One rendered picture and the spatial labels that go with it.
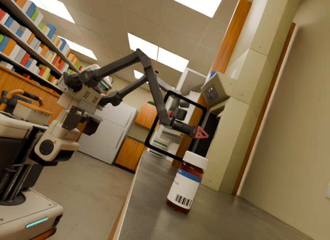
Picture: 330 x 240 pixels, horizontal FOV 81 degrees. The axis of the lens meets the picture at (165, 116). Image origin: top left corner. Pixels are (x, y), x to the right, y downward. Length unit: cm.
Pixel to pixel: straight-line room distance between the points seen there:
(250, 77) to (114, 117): 512
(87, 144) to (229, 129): 531
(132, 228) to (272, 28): 127
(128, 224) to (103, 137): 577
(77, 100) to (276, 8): 137
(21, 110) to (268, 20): 170
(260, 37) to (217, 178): 81
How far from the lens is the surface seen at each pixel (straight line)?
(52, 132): 151
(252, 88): 115
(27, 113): 168
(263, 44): 128
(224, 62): 157
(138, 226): 23
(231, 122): 106
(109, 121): 597
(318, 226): 105
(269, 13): 139
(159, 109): 113
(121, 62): 128
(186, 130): 111
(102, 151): 598
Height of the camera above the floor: 102
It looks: 9 degrees up
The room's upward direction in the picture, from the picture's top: 24 degrees clockwise
